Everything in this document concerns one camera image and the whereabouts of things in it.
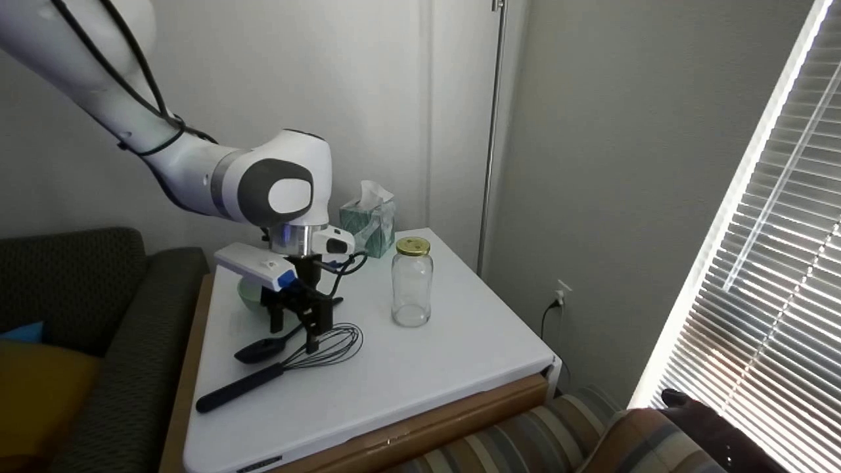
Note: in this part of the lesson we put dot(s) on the wooden table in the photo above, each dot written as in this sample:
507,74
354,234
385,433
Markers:
421,429

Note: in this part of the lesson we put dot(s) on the black spoon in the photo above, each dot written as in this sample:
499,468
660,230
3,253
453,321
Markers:
259,350

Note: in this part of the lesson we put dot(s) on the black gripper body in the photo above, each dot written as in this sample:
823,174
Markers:
302,284

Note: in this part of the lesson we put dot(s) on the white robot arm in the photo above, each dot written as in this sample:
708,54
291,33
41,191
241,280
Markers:
201,174

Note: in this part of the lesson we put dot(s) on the striped sofa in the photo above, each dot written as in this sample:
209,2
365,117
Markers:
527,437

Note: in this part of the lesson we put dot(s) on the white wall outlet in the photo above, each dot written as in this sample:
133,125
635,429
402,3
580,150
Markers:
560,294

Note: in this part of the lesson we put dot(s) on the white window blinds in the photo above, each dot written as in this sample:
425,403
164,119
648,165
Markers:
770,263

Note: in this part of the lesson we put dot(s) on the striped sofa cushion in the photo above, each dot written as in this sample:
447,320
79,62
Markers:
648,449

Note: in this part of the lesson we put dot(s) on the glass jar with lid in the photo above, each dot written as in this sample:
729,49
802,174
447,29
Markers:
410,291

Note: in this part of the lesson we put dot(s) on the blue cushion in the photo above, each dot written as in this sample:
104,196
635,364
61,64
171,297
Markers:
21,332

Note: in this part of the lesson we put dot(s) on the yellow cushion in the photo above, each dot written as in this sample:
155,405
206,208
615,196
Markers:
43,395

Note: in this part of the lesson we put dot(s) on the dark grey sofa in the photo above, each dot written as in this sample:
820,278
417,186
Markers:
113,350

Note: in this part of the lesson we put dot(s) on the white table board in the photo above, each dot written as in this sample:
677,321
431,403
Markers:
438,368

